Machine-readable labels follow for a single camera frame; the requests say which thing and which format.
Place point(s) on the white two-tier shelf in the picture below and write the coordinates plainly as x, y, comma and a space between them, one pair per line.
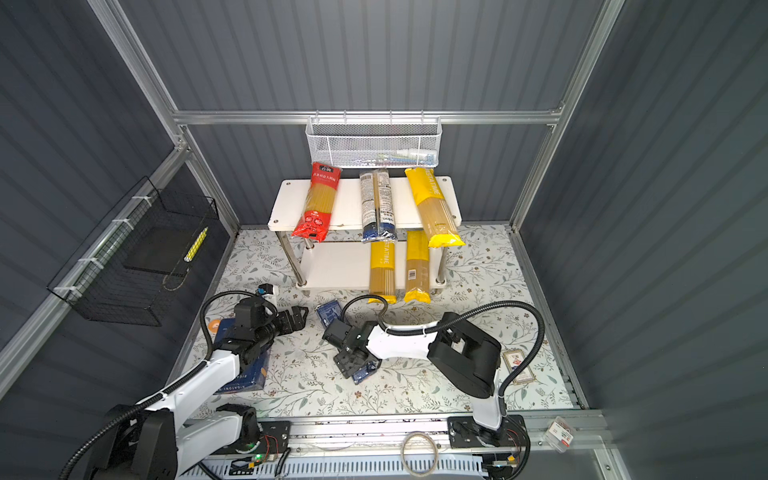
346, 264

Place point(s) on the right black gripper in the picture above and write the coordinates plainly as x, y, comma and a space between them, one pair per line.
349, 360

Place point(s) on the red white tag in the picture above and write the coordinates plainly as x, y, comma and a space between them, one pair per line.
559, 435

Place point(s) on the orange round sticker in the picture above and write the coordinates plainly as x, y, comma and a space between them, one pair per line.
213, 326

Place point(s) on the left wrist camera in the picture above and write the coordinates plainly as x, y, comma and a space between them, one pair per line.
268, 292

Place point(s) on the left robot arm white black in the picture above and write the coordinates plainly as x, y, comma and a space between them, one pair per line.
159, 439

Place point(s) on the yellow green striped tool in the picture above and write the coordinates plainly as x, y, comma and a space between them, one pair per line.
195, 246

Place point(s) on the red spaghetti pack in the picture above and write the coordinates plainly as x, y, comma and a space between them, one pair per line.
315, 220

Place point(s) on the clear blue spaghetti pack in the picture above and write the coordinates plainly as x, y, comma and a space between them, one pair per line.
378, 218

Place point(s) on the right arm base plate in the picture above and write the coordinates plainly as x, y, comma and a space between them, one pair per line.
464, 432

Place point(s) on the dark blue pasta box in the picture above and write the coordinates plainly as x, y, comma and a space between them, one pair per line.
252, 378

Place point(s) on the blue spaghetti box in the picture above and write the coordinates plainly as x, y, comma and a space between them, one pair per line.
328, 313

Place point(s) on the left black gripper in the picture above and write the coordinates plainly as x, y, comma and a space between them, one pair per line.
288, 320

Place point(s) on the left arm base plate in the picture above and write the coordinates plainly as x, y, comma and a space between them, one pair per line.
266, 438

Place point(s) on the black wire basket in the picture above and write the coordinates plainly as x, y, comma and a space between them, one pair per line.
133, 271

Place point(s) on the white wire mesh basket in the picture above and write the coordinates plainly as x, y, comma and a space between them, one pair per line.
334, 142

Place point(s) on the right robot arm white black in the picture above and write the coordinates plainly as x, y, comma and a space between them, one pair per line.
466, 355

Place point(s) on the yellow Pastatime spaghetti pack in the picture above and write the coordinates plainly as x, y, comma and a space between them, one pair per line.
382, 270

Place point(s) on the tubes in white basket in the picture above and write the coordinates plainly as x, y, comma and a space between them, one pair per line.
403, 157

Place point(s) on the small white card box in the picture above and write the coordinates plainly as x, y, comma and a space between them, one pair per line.
513, 358

